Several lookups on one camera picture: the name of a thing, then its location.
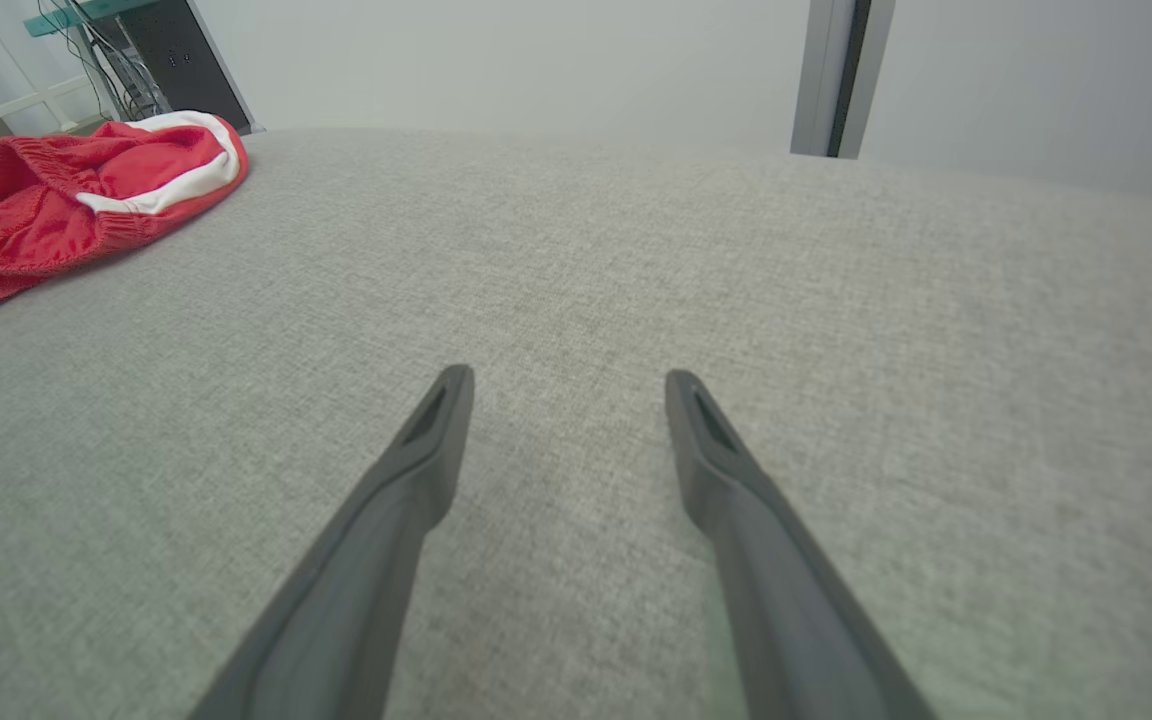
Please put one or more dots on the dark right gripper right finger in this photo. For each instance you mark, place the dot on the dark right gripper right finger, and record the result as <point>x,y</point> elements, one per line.
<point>776,580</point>

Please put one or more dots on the grey fabric sofa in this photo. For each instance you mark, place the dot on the grey fabric sofa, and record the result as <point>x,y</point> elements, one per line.
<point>586,280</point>

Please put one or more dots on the red shorts white side panels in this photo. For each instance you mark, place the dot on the red shorts white side panels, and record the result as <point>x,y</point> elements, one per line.
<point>56,215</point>

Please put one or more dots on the teal desk top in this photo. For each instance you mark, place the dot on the teal desk top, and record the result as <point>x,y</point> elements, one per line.
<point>86,15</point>

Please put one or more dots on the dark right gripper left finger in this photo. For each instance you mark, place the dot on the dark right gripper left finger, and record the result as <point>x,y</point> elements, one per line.
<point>366,570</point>

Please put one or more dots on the grey metal partition post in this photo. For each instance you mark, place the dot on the grey metal partition post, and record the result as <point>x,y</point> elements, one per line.
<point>841,75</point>

